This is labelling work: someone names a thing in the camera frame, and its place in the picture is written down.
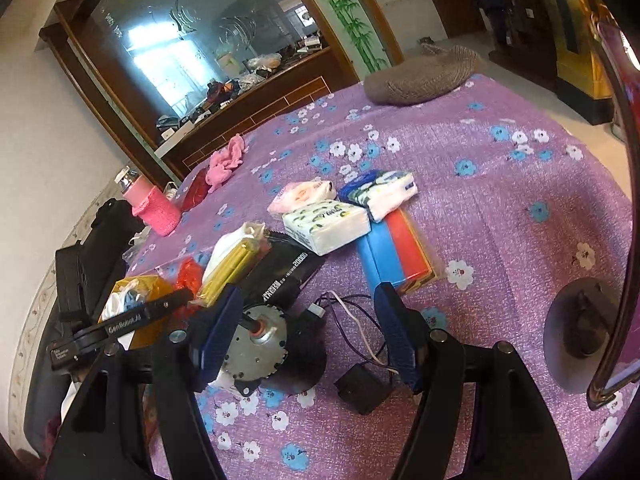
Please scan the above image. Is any pink tissue pack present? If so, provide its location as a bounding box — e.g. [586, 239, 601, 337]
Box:
[267, 180, 337, 221]

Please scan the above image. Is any black flat package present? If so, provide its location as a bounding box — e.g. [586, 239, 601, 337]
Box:
[239, 231, 327, 311]

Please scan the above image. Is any red box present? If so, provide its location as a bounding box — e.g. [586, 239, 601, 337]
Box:
[181, 167, 212, 212]

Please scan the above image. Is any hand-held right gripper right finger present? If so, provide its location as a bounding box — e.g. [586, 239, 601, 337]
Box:
[374, 282, 573, 480]

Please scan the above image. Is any black power adapter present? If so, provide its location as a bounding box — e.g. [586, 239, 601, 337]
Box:
[333, 363, 394, 415]

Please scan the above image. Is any black bag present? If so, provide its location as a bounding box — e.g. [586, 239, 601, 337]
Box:
[54, 199, 147, 323]

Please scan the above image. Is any pink cloth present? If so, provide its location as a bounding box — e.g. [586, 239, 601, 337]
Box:
[207, 134, 247, 194]

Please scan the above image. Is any yellow plastic bag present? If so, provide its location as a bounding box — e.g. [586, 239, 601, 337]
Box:
[99, 275, 177, 352]

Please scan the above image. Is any blue white tissue pack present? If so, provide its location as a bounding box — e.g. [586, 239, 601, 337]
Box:
[338, 170, 418, 223]

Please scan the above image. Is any blue red yellow cloth pack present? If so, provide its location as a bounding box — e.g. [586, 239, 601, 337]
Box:
[357, 208, 444, 294]

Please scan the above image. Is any yellow white cloth pack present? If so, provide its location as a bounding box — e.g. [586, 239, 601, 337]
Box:
[191, 222, 274, 309]

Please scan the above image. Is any pink sleeved water bottle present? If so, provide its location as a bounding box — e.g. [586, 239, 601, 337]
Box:
[115, 165, 182, 237]

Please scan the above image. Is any purple floral blanket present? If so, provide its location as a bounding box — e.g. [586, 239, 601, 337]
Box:
[120, 72, 632, 480]

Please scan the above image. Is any brown knitted cushion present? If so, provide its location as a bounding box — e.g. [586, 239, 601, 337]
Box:
[363, 44, 487, 107]

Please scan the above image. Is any white green-print tissue pack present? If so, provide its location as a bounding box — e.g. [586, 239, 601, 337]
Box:
[282, 199, 371, 256]

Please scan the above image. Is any red plastic bag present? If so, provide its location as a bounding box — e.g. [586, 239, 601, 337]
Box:
[174, 258, 207, 302]

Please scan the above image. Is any bamboo painted panel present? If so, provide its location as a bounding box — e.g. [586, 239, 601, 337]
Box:
[290, 0, 393, 73]

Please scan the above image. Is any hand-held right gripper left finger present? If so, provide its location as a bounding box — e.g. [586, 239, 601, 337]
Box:
[44, 285, 245, 480]

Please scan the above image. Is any silver electric motor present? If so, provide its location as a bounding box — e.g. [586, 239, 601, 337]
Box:
[215, 305, 292, 392]

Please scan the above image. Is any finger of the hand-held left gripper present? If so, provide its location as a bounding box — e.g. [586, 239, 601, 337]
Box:
[107, 287, 194, 348]

